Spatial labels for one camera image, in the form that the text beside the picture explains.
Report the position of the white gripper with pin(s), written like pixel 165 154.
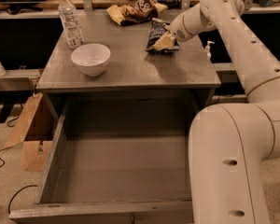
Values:
pixel 176 29

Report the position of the blue chip bag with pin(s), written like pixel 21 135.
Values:
pixel 157 30

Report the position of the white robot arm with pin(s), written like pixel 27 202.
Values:
pixel 228 142

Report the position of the brown chip bag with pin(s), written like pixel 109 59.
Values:
pixel 136 12

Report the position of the grey open top drawer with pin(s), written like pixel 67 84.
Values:
pixel 117 162

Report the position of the small white pump bottle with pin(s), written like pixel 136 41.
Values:
pixel 208 49

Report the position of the grey wooden cabinet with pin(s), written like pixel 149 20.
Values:
pixel 130 66

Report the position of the white ceramic bowl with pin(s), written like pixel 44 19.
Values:
pixel 91 59

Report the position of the clear plastic water bottle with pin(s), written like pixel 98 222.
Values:
pixel 71 26

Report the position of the brown cardboard box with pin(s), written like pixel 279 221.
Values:
pixel 33 130

